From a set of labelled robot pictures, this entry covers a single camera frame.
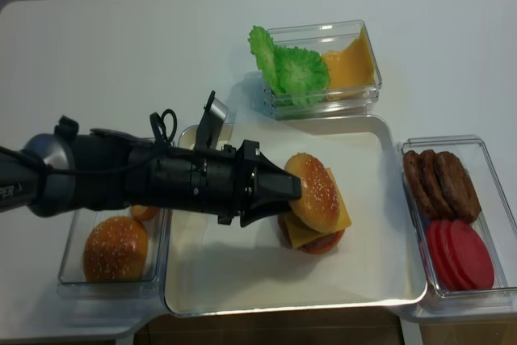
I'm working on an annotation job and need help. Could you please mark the right brown meat patty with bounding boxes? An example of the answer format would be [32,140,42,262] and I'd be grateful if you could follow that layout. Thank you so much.
[434,151,481,224]

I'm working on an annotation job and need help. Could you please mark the green lettuce leaf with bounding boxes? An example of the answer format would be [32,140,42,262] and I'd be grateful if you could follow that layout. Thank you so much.
[248,26,330,106]

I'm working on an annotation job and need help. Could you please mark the bottom bun on tray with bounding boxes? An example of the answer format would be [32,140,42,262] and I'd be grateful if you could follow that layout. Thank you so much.
[278,223,345,255]

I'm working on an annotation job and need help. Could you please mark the white serving tray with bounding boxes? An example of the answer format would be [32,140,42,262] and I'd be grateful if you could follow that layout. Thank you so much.
[165,115,427,316]

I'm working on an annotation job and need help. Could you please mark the left red tomato slice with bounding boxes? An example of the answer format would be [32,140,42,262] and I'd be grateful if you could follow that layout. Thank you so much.
[427,220,460,292]

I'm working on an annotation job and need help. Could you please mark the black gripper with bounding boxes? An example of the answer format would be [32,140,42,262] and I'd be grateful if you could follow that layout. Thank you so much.
[149,140,302,227]

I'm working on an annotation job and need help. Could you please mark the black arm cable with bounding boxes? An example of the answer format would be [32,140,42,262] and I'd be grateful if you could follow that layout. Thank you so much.
[0,108,211,179]

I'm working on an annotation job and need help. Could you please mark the clear lettuce cheese container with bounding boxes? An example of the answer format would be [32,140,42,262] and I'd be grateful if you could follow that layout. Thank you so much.
[263,20,382,120]

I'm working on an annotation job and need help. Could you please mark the brown meat patty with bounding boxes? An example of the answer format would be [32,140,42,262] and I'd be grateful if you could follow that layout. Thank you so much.
[403,150,438,220]
[434,151,481,224]
[419,149,456,221]

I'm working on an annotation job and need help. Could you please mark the clear patty tomato container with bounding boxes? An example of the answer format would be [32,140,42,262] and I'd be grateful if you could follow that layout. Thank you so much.
[397,135,516,322]

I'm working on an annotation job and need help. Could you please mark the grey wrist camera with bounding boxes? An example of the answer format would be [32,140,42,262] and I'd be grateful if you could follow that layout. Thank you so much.
[195,90,229,149]

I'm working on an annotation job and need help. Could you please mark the orange bottom bun piece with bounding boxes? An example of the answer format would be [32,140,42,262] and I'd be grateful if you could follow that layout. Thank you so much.
[130,205,161,222]

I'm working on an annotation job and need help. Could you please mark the yellow cheese slice in container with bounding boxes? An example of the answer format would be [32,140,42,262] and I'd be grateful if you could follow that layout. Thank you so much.
[321,27,375,100]

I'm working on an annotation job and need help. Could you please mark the yellow cheese slice on burger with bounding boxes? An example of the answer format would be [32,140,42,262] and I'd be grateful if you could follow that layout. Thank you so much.
[277,167,352,255]

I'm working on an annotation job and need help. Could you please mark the middle red tomato slice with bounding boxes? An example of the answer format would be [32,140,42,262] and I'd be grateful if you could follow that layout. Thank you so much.
[437,220,474,291]

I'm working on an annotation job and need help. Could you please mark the middle brown meat patty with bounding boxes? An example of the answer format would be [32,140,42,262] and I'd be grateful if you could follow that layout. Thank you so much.
[419,149,456,221]

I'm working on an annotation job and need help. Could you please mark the white paper sheet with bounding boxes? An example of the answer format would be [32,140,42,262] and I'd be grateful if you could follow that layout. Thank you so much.
[203,116,410,300]

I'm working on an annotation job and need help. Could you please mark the left brown meat patty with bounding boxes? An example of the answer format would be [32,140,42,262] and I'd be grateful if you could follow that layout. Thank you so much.
[403,150,438,220]

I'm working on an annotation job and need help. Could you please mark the brown patty on burger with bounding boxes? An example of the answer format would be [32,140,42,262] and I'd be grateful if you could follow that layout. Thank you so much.
[277,215,344,252]

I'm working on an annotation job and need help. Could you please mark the sesame bun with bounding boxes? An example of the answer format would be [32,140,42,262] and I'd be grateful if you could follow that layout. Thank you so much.
[285,153,340,234]
[82,216,148,283]

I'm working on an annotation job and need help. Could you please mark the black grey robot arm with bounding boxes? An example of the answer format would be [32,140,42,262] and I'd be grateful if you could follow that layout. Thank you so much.
[1,114,302,226]

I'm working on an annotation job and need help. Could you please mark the clear bun container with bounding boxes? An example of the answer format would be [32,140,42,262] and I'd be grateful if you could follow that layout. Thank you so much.
[57,208,170,301]

